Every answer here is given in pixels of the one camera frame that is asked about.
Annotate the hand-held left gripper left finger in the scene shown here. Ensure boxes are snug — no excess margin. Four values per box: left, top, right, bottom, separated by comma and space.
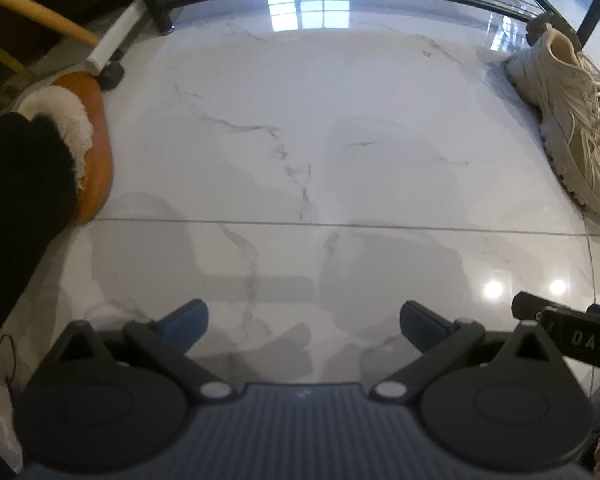
45, 299, 236, 403

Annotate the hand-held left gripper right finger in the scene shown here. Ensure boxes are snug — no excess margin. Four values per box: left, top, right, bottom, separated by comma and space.
369, 301, 568, 403

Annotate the black metal shoe rack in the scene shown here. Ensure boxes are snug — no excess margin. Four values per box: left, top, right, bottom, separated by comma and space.
135, 0, 600, 51

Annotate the brown fur-lined slipper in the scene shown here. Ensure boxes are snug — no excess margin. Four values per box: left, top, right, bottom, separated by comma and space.
17, 71, 115, 226

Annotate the cream chunky sneaker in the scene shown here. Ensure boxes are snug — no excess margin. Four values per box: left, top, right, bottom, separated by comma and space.
502, 12, 600, 218

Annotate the person's black trouser leg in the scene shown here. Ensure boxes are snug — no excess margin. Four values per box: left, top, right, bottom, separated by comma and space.
0, 112, 78, 356

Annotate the white bar with black casters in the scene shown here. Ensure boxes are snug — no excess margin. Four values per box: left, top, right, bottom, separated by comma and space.
84, 0, 146, 92

